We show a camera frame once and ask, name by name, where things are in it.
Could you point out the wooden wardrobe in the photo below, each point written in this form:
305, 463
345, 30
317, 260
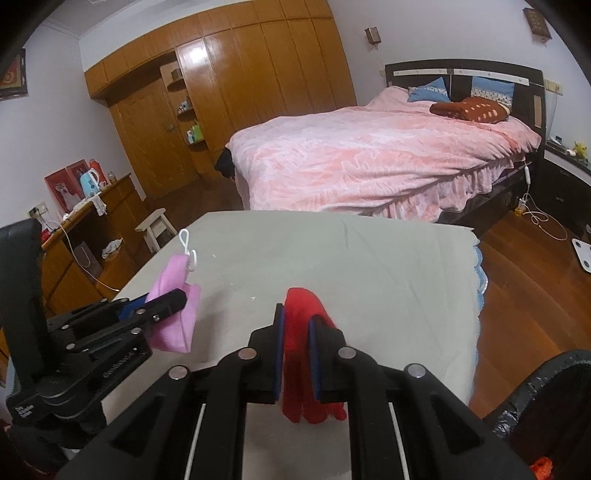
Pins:
254, 69

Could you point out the yellow toy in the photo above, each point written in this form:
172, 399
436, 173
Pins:
580, 148

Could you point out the wall switch panel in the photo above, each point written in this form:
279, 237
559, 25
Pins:
553, 86

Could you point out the framed wall picture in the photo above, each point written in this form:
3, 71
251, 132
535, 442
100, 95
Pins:
11, 74

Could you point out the blue electric kettle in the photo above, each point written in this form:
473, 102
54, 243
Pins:
90, 181

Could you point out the wall socket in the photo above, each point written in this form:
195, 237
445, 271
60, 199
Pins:
39, 210

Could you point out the dark wooden bed frame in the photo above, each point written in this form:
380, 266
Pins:
461, 69

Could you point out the pink face mask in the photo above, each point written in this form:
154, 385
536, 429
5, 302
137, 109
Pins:
178, 323

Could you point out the black bag-lined trash bin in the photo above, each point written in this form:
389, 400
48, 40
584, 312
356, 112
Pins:
554, 392

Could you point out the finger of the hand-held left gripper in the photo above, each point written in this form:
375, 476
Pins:
92, 311
161, 304

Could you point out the red-brown patterned cushion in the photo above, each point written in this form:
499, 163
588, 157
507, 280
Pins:
471, 110

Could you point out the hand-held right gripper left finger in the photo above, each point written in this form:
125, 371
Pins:
277, 350

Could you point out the wooden dresser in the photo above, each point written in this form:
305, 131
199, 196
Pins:
120, 207

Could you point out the brown wall lamp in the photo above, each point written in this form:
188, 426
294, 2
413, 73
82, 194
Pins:
373, 34
538, 23

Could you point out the white bathroom scale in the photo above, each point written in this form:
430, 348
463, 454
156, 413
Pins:
582, 254

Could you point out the bed with pink blanket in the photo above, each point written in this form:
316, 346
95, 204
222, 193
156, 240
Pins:
369, 157

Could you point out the red picture frame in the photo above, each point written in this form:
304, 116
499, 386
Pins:
60, 189
76, 170

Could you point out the white stool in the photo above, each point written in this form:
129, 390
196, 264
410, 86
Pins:
154, 226

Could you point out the dark nightstand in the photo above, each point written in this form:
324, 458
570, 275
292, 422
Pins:
568, 184

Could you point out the white hanging controller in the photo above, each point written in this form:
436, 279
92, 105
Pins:
527, 173

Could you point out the dark cloth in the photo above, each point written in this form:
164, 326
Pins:
225, 164

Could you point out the orange crumpled scrap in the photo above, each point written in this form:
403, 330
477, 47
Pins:
541, 467

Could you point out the white power strip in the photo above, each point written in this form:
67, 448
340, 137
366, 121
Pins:
521, 207

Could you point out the grey paper bag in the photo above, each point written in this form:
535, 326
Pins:
87, 261

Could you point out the blue pillow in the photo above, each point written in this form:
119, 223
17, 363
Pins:
494, 87
429, 91

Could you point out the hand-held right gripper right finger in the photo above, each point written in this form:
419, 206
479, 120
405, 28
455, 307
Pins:
316, 360

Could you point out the white crumpled cloth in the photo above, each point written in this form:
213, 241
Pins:
113, 247

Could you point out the red knit cloth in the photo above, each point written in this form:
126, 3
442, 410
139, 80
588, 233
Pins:
295, 350

